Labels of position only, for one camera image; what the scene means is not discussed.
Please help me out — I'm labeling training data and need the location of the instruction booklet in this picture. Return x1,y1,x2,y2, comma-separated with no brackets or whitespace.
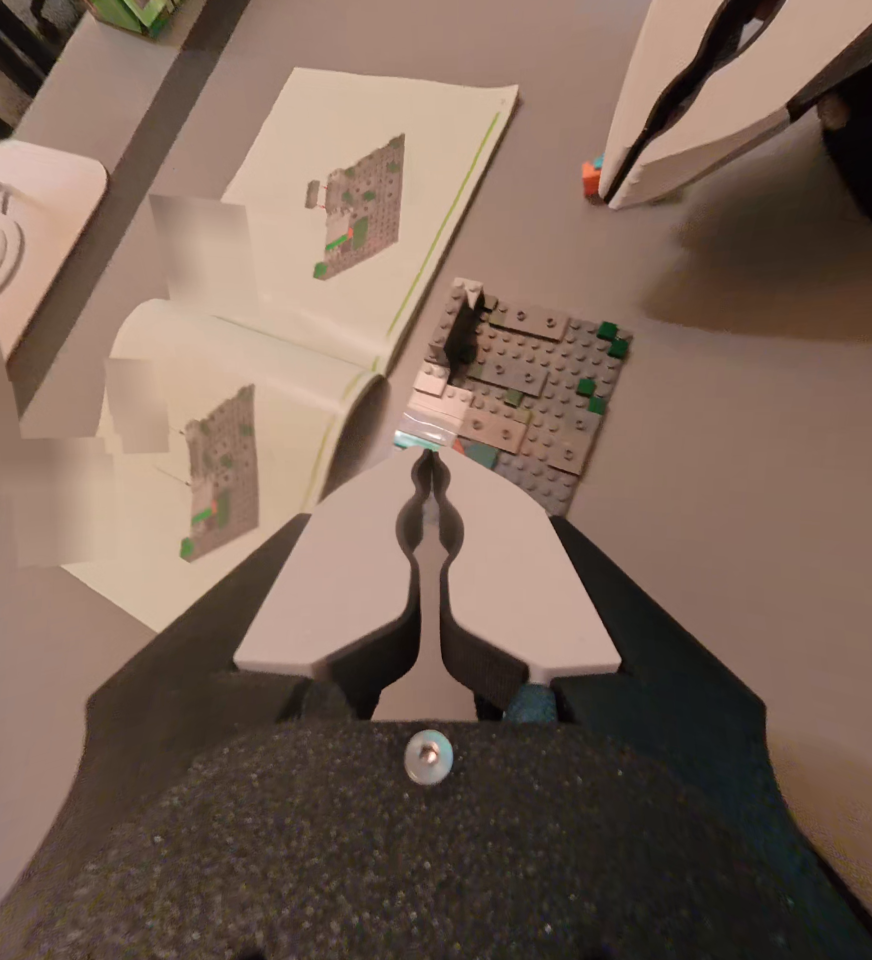
61,67,521,636

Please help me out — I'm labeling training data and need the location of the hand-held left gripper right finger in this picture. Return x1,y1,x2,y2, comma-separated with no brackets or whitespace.
434,448,624,715

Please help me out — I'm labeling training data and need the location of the white lamp base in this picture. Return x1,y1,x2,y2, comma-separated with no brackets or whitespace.
0,138,109,360

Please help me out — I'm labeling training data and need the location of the green toy set box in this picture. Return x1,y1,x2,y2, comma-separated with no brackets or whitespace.
87,0,182,39

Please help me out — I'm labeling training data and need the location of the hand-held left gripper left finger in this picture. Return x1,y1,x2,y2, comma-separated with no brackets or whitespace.
232,448,427,715

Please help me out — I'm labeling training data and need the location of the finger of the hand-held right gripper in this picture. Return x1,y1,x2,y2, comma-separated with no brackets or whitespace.
614,0,872,211
601,0,731,204

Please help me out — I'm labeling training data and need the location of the grey brick baseplate build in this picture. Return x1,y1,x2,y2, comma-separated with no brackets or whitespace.
394,277,635,520

